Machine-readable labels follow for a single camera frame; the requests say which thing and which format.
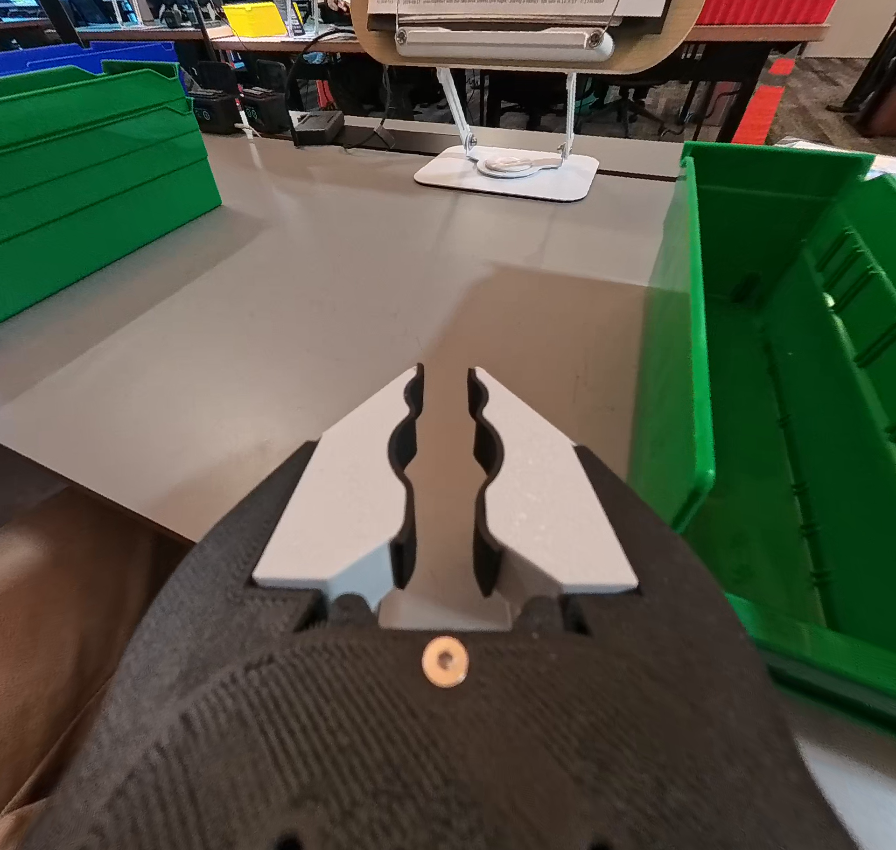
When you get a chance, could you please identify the stack of green bins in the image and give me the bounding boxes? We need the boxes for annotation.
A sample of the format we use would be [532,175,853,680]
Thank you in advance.
[0,59,223,324]

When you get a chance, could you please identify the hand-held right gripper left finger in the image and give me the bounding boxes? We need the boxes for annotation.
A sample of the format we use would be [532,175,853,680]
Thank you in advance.
[251,363,426,611]

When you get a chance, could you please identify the black power adapter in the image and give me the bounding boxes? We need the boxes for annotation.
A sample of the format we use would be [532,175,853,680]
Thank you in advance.
[289,110,345,146]

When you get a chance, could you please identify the large yellow bin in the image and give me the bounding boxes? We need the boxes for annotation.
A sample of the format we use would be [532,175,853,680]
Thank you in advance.
[223,2,289,38]

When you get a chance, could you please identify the large blue bin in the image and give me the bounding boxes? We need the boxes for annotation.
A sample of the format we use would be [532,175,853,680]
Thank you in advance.
[0,40,182,80]

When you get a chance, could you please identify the black power station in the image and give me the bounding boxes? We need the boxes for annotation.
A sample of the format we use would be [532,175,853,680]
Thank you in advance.
[188,87,240,135]
[240,86,289,132]

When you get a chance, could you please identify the wooden table with black legs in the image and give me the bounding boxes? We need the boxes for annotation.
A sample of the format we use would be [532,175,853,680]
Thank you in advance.
[682,21,830,144]

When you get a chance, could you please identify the green plastic bin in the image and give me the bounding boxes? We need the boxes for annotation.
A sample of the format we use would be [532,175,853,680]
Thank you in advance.
[628,140,896,732]

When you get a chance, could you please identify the grey desk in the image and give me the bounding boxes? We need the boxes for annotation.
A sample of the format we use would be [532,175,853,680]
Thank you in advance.
[0,115,896,850]

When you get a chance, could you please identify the white document stand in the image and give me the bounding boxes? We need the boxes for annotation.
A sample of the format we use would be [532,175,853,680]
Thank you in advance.
[394,24,616,203]

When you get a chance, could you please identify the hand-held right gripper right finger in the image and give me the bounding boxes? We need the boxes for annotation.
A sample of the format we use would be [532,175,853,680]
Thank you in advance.
[468,366,640,613]

